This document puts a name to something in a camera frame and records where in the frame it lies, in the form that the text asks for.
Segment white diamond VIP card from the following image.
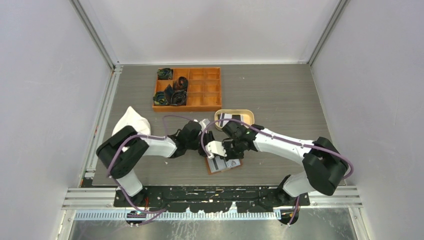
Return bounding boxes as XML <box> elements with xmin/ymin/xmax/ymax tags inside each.
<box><xmin>226</xmin><ymin>159</ymin><xmax>242</xmax><ymax>169</ymax></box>

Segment brown leather card holder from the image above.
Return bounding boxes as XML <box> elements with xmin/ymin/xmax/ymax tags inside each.
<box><xmin>205</xmin><ymin>156</ymin><xmax>243</xmax><ymax>175</ymax></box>

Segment beige oval tray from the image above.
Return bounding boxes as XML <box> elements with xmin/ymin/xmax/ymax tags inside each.
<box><xmin>214</xmin><ymin>109</ymin><xmax>255</xmax><ymax>125</ymax></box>

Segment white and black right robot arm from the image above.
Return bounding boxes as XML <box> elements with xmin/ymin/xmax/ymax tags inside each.
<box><xmin>222</xmin><ymin>120</ymin><xmax>351</xmax><ymax>206</ymax></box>

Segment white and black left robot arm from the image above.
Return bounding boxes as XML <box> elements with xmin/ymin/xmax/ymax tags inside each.
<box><xmin>95</xmin><ymin>119</ymin><xmax>210</xmax><ymax>207</ymax></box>

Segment white card with black stripe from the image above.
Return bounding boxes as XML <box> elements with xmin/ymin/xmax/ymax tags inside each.
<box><xmin>218</xmin><ymin>113</ymin><xmax>232</xmax><ymax>126</ymax></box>

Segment orange wooden compartment box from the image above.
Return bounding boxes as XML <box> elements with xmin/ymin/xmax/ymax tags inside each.
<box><xmin>152</xmin><ymin>67</ymin><xmax>222</xmax><ymax>113</ymax></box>

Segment white cloth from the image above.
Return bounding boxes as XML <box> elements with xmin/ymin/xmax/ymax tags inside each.
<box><xmin>112</xmin><ymin>106</ymin><xmax>152</xmax><ymax>135</ymax></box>

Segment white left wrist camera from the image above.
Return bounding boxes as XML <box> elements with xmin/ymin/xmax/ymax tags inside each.
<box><xmin>194</xmin><ymin>118</ymin><xmax>211</xmax><ymax>132</ymax></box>

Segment aluminium frame rail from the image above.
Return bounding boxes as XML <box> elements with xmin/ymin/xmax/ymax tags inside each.
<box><xmin>62</xmin><ymin>186</ymin><xmax>363</xmax><ymax>221</ymax></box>

